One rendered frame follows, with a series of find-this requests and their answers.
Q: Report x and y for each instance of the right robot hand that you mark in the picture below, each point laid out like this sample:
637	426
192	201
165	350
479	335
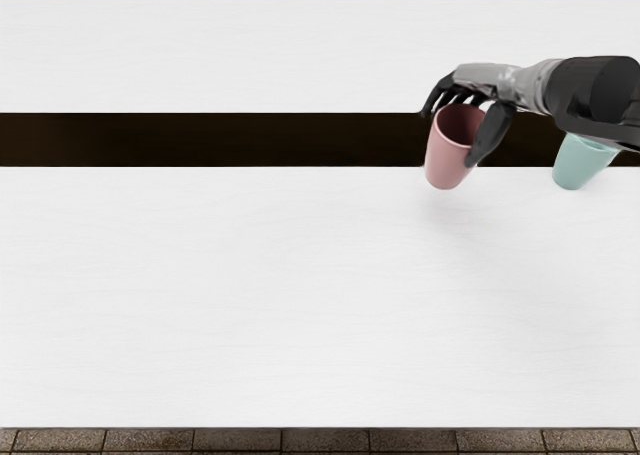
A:
492	81

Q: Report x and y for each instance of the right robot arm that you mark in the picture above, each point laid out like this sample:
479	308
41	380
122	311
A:
595	95

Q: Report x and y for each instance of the pink cup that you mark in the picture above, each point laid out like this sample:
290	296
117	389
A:
447	160

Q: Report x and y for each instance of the mint green cup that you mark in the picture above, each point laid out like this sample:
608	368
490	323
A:
577	167

